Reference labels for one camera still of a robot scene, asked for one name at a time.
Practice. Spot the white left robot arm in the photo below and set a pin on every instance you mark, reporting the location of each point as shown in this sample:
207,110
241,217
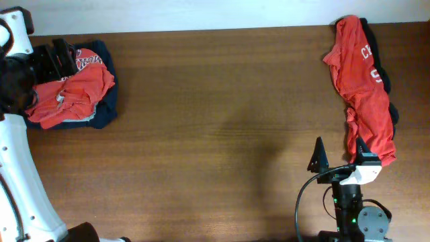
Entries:
26,211

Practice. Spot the orange t-shirt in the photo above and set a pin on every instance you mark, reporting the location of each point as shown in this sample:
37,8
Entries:
86,88

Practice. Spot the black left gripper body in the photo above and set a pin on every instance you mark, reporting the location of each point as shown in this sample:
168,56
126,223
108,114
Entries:
46,68

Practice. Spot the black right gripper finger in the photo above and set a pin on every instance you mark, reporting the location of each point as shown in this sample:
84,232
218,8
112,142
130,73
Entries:
318,162
363,154

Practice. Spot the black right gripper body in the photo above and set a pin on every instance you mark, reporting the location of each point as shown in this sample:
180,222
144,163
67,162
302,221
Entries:
333,176

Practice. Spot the folded dark navy garment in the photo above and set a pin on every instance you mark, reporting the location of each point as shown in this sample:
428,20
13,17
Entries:
106,109

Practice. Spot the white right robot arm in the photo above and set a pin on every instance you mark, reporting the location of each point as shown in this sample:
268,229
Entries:
357,218

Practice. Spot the folded grey garment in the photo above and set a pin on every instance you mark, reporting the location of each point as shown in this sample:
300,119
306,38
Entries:
78,114

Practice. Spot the red garment with white letters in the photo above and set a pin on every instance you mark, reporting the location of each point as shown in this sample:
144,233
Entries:
363,83

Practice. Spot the black garment under red one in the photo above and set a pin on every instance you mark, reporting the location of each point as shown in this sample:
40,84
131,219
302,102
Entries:
371,38

